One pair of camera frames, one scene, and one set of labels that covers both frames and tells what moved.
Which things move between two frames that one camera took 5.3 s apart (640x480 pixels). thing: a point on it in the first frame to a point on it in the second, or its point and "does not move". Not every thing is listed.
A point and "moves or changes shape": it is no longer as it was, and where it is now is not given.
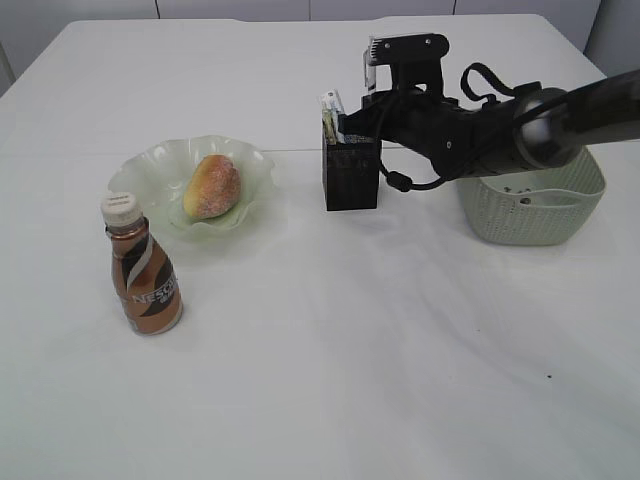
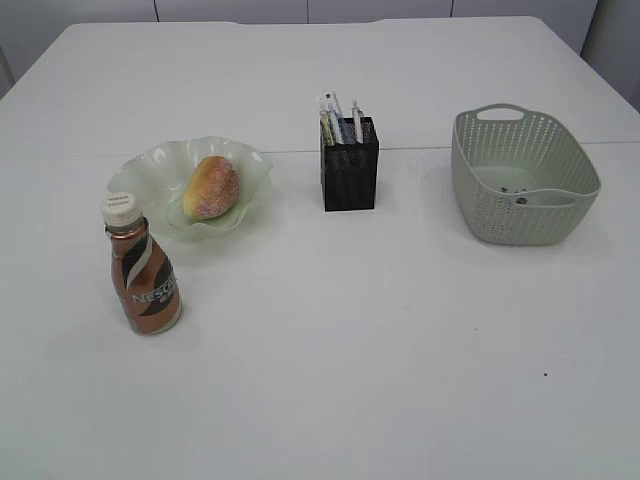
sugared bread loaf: [213, 186] does not move
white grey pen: [342, 138] moves or changes shape
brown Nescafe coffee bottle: [146, 282] does not move
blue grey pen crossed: [338, 109] does not move
